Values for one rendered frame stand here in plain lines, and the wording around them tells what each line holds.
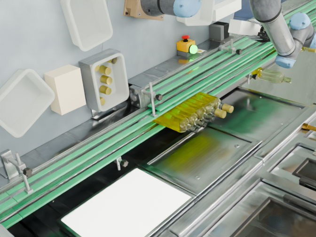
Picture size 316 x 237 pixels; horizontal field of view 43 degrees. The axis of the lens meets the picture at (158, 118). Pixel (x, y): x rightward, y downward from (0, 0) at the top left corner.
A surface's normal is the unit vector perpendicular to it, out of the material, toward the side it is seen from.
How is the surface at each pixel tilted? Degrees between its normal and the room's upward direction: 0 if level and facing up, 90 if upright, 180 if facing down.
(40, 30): 0
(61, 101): 0
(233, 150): 90
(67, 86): 0
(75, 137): 90
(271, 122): 90
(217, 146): 90
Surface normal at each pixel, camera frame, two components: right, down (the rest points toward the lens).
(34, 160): -0.10, -0.86
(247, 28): 0.72, 0.29
